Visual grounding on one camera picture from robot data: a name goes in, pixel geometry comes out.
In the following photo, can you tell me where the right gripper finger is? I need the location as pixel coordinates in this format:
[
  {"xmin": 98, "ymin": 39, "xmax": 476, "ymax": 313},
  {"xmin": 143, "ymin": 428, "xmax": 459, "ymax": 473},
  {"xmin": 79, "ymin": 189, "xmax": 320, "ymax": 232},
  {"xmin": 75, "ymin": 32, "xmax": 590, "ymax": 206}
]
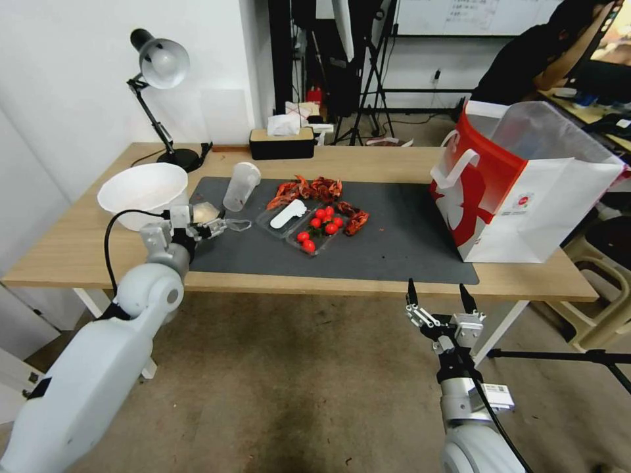
[
  {"xmin": 405, "ymin": 278, "xmax": 444, "ymax": 331},
  {"xmin": 459, "ymin": 283, "xmax": 488, "ymax": 321}
]

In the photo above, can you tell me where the clear disposable takeout box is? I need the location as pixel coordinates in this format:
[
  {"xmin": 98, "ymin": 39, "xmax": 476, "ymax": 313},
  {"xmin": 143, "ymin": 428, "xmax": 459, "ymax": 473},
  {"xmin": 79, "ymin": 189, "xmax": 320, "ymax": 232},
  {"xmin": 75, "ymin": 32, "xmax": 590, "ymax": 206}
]
[{"xmin": 255, "ymin": 199, "xmax": 346, "ymax": 257}]

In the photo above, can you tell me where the red white delivery bag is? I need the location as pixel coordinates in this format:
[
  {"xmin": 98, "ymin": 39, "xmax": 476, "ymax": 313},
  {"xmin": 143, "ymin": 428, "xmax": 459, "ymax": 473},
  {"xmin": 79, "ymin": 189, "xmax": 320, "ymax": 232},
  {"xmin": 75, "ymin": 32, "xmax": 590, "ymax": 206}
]
[{"xmin": 427, "ymin": 98, "xmax": 631, "ymax": 265}]

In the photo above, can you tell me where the black tissue box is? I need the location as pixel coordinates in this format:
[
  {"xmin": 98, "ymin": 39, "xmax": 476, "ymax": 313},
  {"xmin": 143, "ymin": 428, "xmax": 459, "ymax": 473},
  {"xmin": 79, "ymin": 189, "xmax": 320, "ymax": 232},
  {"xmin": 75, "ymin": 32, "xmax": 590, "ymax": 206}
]
[{"xmin": 248, "ymin": 127, "xmax": 316, "ymax": 160}]

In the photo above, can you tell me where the cardboard box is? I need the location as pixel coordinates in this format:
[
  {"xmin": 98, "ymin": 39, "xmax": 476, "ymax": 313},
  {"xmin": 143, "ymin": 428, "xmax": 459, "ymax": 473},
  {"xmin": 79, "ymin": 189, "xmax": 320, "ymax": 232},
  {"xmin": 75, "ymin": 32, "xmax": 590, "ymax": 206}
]
[{"xmin": 285, "ymin": 101, "xmax": 324, "ymax": 124}]

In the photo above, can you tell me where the white crumpled napkin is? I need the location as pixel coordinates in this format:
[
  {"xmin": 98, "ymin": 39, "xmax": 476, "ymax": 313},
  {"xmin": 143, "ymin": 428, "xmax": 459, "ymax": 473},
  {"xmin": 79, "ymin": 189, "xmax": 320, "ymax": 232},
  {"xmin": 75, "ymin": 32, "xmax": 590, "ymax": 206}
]
[{"xmin": 189, "ymin": 200, "xmax": 221, "ymax": 225}]

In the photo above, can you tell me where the translucent plastic cup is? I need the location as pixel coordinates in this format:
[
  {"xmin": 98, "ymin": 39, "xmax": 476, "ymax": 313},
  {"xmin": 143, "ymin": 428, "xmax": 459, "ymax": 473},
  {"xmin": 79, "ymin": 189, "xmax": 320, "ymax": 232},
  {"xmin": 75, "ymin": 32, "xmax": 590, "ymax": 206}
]
[{"xmin": 222, "ymin": 162, "xmax": 261, "ymax": 212}]

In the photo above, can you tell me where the white paper bowl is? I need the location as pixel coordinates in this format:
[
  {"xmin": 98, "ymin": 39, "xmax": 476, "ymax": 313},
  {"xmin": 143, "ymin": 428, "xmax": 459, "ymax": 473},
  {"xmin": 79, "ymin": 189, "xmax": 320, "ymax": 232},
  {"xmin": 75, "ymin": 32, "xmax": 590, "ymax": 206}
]
[{"xmin": 97, "ymin": 163, "xmax": 190, "ymax": 233}]

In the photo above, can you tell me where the white plastic spoon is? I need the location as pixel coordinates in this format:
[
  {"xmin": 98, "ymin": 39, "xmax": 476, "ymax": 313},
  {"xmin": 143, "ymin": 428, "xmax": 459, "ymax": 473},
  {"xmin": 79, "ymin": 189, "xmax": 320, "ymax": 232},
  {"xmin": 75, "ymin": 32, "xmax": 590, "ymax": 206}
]
[{"xmin": 269, "ymin": 199, "xmax": 308, "ymax": 230}]

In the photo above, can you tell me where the dark grey table mat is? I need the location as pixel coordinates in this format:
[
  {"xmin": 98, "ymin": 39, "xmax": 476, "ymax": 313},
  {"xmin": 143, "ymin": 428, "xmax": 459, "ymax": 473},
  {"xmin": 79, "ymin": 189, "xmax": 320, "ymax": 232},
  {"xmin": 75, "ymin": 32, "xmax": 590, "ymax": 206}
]
[{"xmin": 187, "ymin": 176, "xmax": 480, "ymax": 286}]

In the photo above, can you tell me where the black tripod boom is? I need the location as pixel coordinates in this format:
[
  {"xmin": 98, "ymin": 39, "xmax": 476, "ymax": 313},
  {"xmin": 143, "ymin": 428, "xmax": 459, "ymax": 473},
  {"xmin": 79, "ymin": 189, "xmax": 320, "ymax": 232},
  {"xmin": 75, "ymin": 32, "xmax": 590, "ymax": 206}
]
[{"xmin": 488, "ymin": 347, "xmax": 631, "ymax": 395}]

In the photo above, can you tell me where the white tissue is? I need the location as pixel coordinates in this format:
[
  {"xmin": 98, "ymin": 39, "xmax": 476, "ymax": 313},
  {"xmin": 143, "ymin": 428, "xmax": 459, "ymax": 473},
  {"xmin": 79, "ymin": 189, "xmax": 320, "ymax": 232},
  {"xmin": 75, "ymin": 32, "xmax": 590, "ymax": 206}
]
[{"xmin": 268, "ymin": 114, "xmax": 302, "ymax": 137}]

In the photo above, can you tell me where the beige plastic stool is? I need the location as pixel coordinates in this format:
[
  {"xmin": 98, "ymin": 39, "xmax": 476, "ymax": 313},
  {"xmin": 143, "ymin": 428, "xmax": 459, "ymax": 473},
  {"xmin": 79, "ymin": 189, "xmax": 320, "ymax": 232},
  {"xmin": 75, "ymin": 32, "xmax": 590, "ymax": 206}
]
[{"xmin": 561, "ymin": 221, "xmax": 631, "ymax": 351}]

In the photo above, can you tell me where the black desk lamp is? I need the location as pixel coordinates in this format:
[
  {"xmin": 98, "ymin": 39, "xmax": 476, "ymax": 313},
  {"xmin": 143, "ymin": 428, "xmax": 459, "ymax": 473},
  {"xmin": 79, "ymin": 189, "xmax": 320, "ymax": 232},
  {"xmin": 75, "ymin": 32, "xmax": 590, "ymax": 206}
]
[{"xmin": 126, "ymin": 28, "xmax": 203, "ymax": 173}]

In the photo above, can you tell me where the black light stand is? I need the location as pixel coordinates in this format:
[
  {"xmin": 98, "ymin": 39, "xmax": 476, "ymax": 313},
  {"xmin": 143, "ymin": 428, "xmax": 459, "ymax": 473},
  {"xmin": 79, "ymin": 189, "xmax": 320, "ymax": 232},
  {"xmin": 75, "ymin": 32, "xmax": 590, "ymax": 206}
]
[{"xmin": 333, "ymin": 0, "xmax": 399, "ymax": 146}]

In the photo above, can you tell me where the white reflector panel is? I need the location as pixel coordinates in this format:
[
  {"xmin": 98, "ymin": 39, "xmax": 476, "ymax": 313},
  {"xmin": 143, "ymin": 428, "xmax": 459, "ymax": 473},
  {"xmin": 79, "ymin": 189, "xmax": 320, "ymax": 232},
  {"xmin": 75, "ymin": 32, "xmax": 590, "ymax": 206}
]
[{"xmin": 330, "ymin": 0, "xmax": 368, "ymax": 62}]

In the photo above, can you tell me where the person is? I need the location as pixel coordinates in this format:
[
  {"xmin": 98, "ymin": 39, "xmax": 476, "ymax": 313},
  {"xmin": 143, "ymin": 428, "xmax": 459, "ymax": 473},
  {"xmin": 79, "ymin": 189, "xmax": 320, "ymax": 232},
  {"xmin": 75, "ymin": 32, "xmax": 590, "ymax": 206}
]
[{"xmin": 471, "ymin": 0, "xmax": 631, "ymax": 107}]

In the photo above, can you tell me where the whiteboard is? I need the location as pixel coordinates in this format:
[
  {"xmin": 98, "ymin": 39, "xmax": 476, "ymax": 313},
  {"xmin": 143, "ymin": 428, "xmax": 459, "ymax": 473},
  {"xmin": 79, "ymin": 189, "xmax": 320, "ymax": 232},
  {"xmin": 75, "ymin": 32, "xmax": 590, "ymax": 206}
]
[{"xmin": 394, "ymin": 0, "xmax": 568, "ymax": 36}]

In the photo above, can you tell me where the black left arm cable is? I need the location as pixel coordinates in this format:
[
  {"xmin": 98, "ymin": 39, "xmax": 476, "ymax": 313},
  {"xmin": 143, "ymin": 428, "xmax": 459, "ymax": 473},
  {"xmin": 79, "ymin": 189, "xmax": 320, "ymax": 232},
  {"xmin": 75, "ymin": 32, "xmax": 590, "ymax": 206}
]
[{"xmin": 104, "ymin": 209, "xmax": 171, "ymax": 302}]

